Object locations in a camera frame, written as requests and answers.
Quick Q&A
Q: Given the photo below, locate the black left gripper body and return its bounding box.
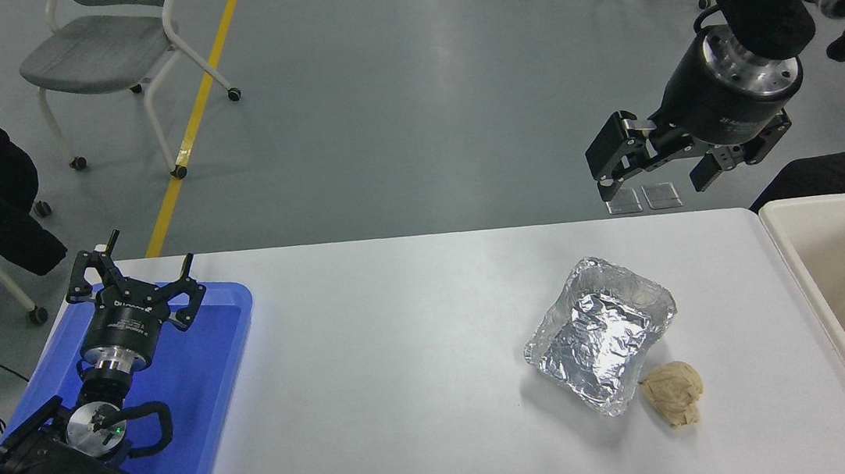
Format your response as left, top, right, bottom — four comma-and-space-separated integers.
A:
77, 283, 174, 362

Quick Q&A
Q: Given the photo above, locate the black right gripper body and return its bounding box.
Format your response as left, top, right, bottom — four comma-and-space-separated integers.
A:
642, 26, 806, 157

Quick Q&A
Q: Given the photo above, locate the foil tray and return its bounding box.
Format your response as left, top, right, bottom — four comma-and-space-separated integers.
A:
514, 248, 688, 426

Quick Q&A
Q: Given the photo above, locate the silver floor plate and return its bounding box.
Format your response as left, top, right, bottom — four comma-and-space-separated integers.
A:
604, 187, 644, 217
641, 180, 683, 212

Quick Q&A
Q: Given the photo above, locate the blue plastic tray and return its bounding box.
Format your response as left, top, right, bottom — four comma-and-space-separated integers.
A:
0, 267, 273, 474

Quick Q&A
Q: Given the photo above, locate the crumpled tan paper ball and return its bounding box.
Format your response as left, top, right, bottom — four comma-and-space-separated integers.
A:
636, 358, 708, 432

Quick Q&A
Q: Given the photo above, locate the grey seat white frame chair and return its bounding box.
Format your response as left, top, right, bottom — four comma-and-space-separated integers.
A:
11, 0, 251, 194

